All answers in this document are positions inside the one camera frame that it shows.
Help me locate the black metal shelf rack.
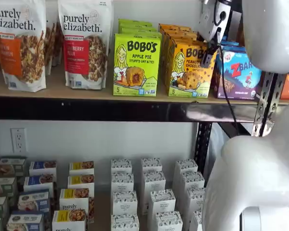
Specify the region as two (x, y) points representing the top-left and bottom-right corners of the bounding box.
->
(0, 0), (287, 191)

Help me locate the blue purple Zbar box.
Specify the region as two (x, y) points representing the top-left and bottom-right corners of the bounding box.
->
(211, 47), (263, 100)
(220, 40), (240, 49)

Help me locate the white wall outlet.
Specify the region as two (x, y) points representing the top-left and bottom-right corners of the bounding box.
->
(10, 127), (27, 154)

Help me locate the granola bag red label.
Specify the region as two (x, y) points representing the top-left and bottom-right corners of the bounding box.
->
(57, 0), (114, 91)

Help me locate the white floral print box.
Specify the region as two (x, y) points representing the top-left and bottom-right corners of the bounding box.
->
(155, 211), (184, 231)
(180, 171), (206, 191)
(111, 191), (139, 216)
(141, 157), (163, 173)
(189, 210), (204, 231)
(110, 172), (135, 193)
(110, 214), (141, 231)
(110, 158), (133, 174)
(142, 171), (167, 205)
(185, 188), (207, 217)
(174, 158), (199, 191)
(147, 189), (177, 224)

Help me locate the white granola bag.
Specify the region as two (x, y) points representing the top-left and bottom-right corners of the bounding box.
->
(44, 0), (65, 77)

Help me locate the grey perforated metal post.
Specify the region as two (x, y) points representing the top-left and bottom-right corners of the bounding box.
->
(252, 71), (286, 138)

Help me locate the black cable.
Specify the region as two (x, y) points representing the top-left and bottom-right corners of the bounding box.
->
(213, 0), (240, 138)

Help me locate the granola bag orange label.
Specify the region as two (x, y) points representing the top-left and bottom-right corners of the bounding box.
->
(0, 0), (48, 93)

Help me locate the oatmeal boxes group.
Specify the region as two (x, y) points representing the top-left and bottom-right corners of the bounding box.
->
(44, 190), (157, 231)

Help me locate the yellow label granola box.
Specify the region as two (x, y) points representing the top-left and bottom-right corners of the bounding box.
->
(68, 161), (95, 176)
(67, 174), (95, 192)
(59, 188), (95, 212)
(52, 209), (88, 231)

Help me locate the green Bobo's apple pie box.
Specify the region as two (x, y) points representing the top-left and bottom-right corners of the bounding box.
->
(118, 18), (154, 27)
(113, 33), (162, 97)
(119, 29), (163, 39)
(118, 25), (159, 32)

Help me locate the orange Bobo's peanut butter box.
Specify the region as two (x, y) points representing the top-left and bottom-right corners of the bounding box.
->
(160, 27), (198, 80)
(164, 38), (218, 99)
(158, 23), (193, 73)
(162, 32), (204, 85)

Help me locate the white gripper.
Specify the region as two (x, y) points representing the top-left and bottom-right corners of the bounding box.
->
(197, 0), (233, 69)

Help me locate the blue label white food box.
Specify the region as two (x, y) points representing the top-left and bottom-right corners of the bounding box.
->
(23, 174), (55, 193)
(6, 211), (45, 231)
(17, 189), (51, 214)
(28, 160), (58, 177)

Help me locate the wooden shelf board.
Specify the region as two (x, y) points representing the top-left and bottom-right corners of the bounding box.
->
(0, 64), (289, 105)

